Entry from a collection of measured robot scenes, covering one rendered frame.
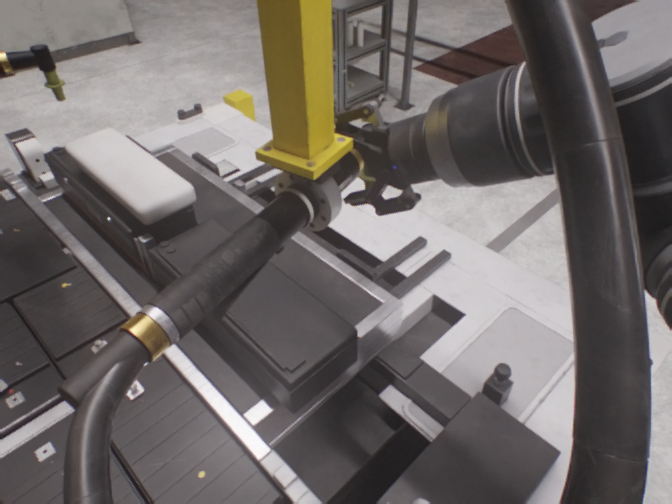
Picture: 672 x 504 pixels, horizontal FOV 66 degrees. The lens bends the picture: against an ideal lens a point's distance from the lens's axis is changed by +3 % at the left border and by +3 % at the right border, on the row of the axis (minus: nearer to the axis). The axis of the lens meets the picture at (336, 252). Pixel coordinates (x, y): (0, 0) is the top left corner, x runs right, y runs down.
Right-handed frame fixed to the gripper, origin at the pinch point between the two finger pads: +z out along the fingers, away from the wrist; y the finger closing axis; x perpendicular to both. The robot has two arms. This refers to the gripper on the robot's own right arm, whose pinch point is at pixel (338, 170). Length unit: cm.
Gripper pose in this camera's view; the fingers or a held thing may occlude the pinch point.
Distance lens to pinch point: 66.6
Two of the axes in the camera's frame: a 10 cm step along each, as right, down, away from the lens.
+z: -7.2, 0.7, 6.9
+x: 5.4, -5.7, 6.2
